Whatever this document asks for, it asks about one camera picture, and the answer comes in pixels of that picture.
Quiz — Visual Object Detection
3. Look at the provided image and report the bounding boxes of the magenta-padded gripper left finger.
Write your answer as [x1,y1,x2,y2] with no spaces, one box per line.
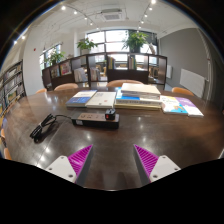
[44,143,95,188]

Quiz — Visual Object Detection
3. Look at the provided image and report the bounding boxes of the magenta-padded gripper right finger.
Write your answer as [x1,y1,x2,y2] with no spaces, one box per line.
[133,143,182,187]

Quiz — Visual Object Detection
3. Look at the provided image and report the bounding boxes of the black charger block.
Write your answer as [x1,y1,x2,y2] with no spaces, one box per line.
[104,108,117,121]

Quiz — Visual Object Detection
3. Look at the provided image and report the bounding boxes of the black and beige power strip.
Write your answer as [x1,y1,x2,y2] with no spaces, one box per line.
[71,112,120,130]

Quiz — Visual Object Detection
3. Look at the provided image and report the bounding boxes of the yellow and blue book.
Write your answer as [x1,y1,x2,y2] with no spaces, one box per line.
[159,95,189,116]

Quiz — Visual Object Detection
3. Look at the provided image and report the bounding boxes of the purple and white book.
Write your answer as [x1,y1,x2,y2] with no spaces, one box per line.
[175,96,205,118]

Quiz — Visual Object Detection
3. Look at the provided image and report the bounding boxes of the large beige book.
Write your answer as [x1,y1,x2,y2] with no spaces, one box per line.
[113,99,163,111]

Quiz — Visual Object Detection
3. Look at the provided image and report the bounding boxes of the blue and white book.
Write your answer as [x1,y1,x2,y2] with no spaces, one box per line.
[65,89,98,109]

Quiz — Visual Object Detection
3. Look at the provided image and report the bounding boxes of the thin white book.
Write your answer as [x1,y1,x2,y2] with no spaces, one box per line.
[121,93,162,101]

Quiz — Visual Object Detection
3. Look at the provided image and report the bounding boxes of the large blue book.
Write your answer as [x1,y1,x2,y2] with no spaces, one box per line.
[115,87,163,104]

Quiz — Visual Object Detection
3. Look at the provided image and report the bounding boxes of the white book with orange mark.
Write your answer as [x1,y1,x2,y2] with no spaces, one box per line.
[85,91,117,109]

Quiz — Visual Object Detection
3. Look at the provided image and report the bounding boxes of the orange chairs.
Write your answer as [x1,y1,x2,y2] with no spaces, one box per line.
[35,79,195,98]

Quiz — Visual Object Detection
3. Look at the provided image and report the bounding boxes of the cream hardcover book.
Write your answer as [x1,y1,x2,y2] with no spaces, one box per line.
[120,82,162,96]

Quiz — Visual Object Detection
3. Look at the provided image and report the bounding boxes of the large white radiator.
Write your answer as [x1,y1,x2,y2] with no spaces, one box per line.
[179,68,206,99]

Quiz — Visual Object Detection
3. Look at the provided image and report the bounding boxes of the dark open shelf unit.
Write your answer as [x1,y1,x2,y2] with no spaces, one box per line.
[41,52,168,91]

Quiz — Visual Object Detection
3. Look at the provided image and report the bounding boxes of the small potted plant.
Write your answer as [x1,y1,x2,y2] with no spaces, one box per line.
[44,49,66,66]

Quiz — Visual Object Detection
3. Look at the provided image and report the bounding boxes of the medium potted plant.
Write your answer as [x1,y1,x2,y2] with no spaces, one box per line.
[76,37,98,56]

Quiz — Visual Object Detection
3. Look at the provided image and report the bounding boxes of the large potted plant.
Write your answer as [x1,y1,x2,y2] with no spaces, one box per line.
[122,30,149,54]

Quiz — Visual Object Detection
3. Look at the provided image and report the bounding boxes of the ceiling lights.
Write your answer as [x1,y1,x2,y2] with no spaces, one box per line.
[13,0,158,44]

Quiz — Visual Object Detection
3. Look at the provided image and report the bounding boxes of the ceiling air conditioner unit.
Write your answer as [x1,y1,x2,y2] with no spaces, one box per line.
[100,8,125,23]

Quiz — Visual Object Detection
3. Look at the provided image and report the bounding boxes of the black bundled power cable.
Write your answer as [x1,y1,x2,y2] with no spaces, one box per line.
[29,113,73,141]

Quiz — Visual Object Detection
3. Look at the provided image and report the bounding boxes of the tall wall bookshelf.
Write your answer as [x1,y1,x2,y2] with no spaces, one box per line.
[0,59,27,116]

